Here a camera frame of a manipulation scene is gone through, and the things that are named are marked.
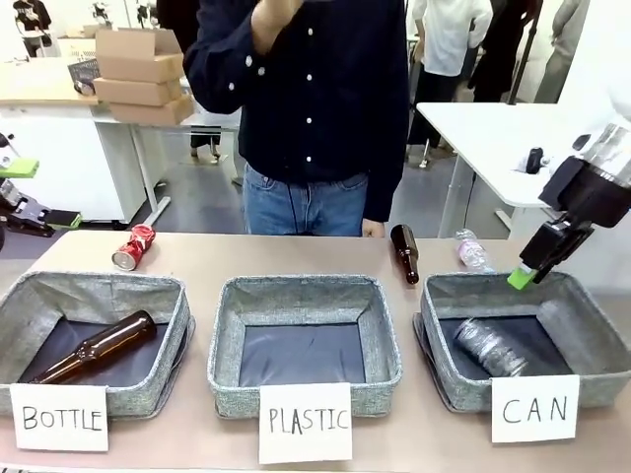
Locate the white desk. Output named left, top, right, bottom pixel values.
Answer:
left=415, top=101, right=631, bottom=240

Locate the bystander in white shirt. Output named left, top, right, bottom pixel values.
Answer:
left=407, top=0, right=494, bottom=149

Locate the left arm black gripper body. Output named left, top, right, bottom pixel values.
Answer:
left=0, top=177, right=24, bottom=219

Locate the person's left forearm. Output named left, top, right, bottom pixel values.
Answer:
left=362, top=122, right=412, bottom=224

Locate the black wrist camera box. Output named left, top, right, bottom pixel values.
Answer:
left=537, top=156, right=587, bottom=212

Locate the black wire mesh basket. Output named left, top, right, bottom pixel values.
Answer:
left=66, top=57, right=103, bottom=93

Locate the bystander in black clothes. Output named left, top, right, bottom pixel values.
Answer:
left=466, top=0, right=541, bottom=104

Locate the white paper sign BOTTLE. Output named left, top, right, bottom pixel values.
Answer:
left=9, top=382, right=110, bottom=452

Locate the open cardboard box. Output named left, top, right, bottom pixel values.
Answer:
left=94, top=27, right=186, bottom=85

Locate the clear plastic bottle pink label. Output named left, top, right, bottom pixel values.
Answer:
left=454, top=228, right=498, bottom=275

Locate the bystander in beige coat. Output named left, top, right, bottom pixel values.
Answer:
left=534, top=0, right=592, bottom=104

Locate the grey fabric basket plastic label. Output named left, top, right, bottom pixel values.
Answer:
left=206, top=274, right=404, bottom=421

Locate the bystander in black printed tee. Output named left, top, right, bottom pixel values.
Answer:
left=11, top=0, right=53, bottom=59

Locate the small brown glass bottle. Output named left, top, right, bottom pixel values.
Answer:
left=389, top=224, right=420, bottom=287

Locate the flat closed cardboard box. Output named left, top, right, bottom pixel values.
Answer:
left=93, top=76, right=183, bottom=107
left=106, top=93, right=195, bottom=126

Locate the person in navy shirt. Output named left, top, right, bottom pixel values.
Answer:
left=182, top=0, right=412, bottom=237

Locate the grey fabric basket can label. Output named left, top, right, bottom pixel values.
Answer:
left=412, top=270, right=631, bottom=414

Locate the crushed silver can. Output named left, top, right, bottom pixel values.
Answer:
left=453, top=317, right=529, bottom=378

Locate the white paper sign CAN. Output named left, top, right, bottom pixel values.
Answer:
left=489, top=373, right=582, bottom=444

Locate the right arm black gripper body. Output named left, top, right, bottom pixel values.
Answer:
left=561, top=165, right=631, bottom=230

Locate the person's right hand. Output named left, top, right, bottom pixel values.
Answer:
left=249, top=0, right=303, bottom=56

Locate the crushed red can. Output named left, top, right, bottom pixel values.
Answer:
left=110, top=224, right=157, bottom=272

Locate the person's right forearm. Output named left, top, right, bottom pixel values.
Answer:
left=183, top=19, right=277, bottom=117

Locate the wooden top table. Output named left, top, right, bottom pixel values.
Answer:
left=0, top=56, right=243, bottom=213

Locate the white paper sign PLASTIC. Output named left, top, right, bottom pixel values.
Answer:
left=257, top=381, right=354, bottom=466

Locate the large brown glass bottle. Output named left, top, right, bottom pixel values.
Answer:
left=30, top=309, right=158, bottom=385

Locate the black tripod pole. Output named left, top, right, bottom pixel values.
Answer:
left=506, top=0, right=539, bottom=105

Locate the grey fabric basket bottle label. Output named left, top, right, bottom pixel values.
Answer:
left=0, top=270, right=197, bottom=421

